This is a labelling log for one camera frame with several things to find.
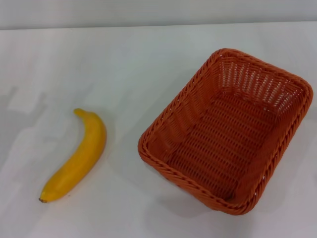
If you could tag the yellow banana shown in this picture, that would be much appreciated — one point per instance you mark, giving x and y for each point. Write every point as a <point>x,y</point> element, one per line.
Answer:
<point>84,153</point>

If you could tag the orange woven plastic basket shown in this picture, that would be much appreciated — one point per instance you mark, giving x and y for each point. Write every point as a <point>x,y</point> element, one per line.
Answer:
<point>223,138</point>

